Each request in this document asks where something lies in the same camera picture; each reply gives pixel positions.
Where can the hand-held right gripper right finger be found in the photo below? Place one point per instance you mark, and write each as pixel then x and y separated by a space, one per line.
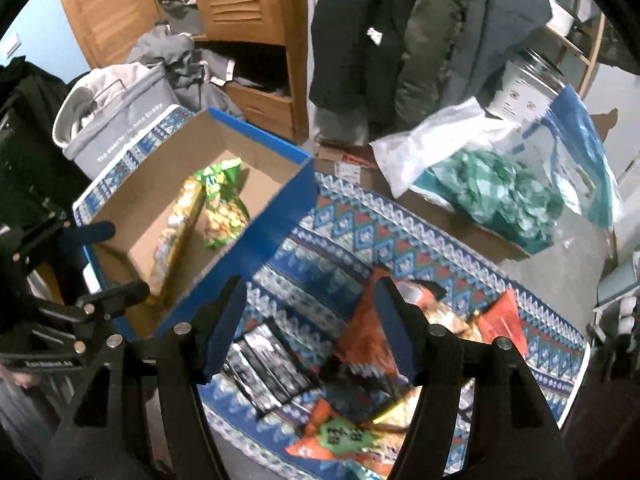
pixel 395 332

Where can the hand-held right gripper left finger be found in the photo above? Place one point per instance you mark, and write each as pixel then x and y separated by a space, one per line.
pixel 222 332

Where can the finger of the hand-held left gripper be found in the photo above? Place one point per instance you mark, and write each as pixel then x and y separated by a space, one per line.
pixel 117 296
pixel 95 232

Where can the orange snack packet dark print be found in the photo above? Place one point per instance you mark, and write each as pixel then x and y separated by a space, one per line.
pixel 362 332

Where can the yellow orange snack bag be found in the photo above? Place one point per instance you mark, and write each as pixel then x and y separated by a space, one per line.
pixel 445 317

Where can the blue cardboard box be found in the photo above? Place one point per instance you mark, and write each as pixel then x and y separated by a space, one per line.
pixel 150 200

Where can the red snack packet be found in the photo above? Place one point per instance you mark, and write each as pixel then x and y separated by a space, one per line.
pixel 505 320

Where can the orange snack packet green label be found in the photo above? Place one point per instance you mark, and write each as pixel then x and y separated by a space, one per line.
pixel 340 437

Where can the black snack packet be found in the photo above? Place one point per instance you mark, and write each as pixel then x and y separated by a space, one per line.
pixel 247 380
pixel 285 360

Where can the yellow snack packet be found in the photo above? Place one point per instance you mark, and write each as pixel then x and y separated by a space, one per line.
pixel 175 232

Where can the patterned blue mat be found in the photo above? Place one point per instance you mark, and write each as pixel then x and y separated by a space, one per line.
pixel 350 232

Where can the grey storage bag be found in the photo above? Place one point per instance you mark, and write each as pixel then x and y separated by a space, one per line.
pixel 125 122

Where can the green white plastic bags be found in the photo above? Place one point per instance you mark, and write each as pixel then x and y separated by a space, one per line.
pixel 500 197

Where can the flat brown cardboard box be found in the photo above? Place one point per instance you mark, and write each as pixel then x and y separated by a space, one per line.
pixel 350 165

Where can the pile of grey clothes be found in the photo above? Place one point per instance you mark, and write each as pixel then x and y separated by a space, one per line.
pixel 175 57

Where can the metal shoe rack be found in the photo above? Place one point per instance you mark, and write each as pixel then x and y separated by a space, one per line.
pixel 612 285

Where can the white shoes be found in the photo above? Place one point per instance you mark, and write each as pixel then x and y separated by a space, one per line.
pixel 628 312

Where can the folded grey clothes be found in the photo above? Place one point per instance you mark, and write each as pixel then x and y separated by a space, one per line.
pixel 176 2

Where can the blue white plastic bag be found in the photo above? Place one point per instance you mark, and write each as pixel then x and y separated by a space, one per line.
pixel 582 160

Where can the wooden wardrobe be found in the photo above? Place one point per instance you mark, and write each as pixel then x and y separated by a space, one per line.
pixel 240 0

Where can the clear plastic jar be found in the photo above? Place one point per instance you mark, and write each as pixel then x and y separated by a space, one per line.
pixel 530 82

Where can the olive green hanging coat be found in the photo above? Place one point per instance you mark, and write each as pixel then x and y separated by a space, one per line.
pixel 430 40

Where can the black hanging jacket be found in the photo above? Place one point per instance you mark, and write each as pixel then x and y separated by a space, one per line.
pixel 350 30

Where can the grey hanging coat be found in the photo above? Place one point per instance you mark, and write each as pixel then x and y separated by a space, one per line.
pixel 505 20

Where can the wooden shelf rack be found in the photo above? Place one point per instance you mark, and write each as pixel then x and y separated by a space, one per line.
pixel 587 40

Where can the white wall switch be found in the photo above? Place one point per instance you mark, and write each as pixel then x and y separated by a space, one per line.
pixel 12 45

